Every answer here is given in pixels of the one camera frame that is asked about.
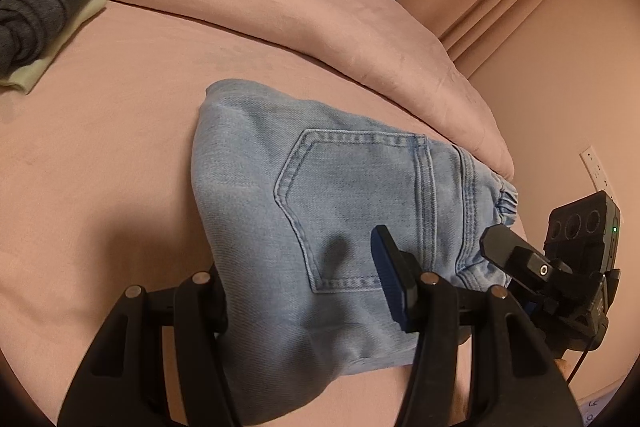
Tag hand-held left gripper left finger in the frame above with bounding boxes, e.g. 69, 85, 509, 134
57, 263, 236, 427

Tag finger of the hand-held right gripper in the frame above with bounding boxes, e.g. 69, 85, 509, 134
522, 294, 563, 319
479, 225, 574, 294

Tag pink bed sheet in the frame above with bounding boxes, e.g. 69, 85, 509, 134
0, 0, 581, 427

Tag light blue denim pants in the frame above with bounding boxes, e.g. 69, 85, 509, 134
190, 79, 521, 425

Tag folded cream cloth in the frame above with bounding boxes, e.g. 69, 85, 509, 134
0, 0, 108, 95

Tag white wall outlet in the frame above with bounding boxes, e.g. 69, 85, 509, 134
580, 146, 614, 194

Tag white paper sheet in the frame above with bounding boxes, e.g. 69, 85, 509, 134
575, 394, 610, 427

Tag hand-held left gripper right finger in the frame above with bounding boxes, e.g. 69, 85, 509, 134
370, 225, 583, 427

